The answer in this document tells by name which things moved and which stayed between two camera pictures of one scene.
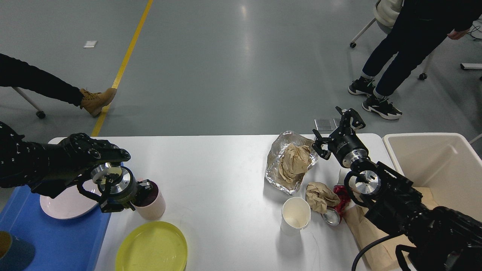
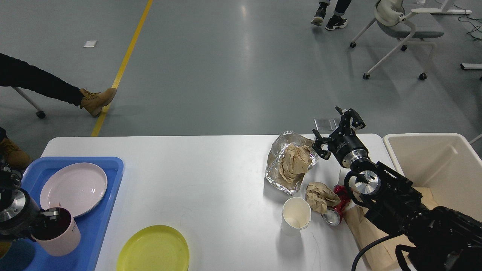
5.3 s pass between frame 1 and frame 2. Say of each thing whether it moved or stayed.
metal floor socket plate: stayed
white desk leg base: stayed
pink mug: moved
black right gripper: stayed
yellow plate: stayed
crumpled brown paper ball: stayed
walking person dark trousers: moved
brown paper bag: stayed
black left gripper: moved
